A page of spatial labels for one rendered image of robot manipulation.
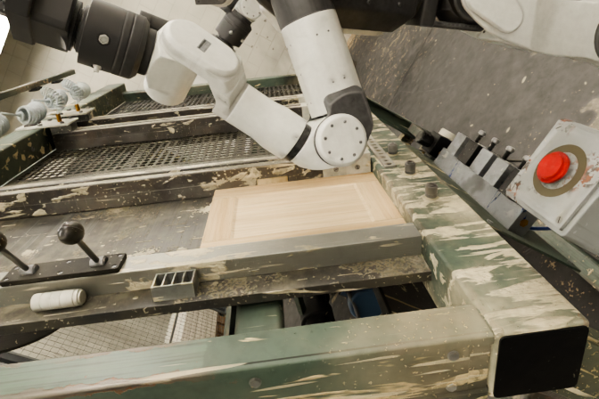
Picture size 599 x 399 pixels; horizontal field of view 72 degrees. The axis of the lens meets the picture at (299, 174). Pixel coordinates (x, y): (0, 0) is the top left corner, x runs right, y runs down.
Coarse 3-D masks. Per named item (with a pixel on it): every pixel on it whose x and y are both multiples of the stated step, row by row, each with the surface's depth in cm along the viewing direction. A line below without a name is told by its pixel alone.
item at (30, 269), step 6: (0, 234) 64; (0, 240) 63; (6, 240) 65; (0, 246) 63; (0, 252) 66; (6, 252) 66; (12, 258) 68; (18, 258) 69; (18, 264) 69; (24, 264) 70; (24, 270) 71; (30, 270) 71; (36, 270) 72
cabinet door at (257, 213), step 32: (224, 192) 104; (256, 192) 102; (288, 192) 101; (320, 192) 99; (352, 192) 98; (384, 192) 95; (224, 224) 88; (256, 224) 87; (288, 224) 86; (320, 224) 85; (352, 224) 83; (384, 224) 82
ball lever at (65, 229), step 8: (64, 224) 63; (72, 224) 64; (80, 224) 65; (64, 232) 63; (72, 232) 63; (80, 232) 64; (64, 240) 63; (72, 240) 63; (80, 240) 65; (88, 248) 69; (96, 256) 71; (104, 256) 73; (96, 264) 72; (104, 264) 72
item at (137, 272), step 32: (160, 256) 75; (192, 256) 74; (224, 256) 73; (256, 256) 72; (288, 256) 73; (320, 256) 73; (352, 256) 74; (384, 256) 74; (0, 288) 70; (32, 288) 71; (64, 288) 71; (96, 288) 72; (128, 288) 72
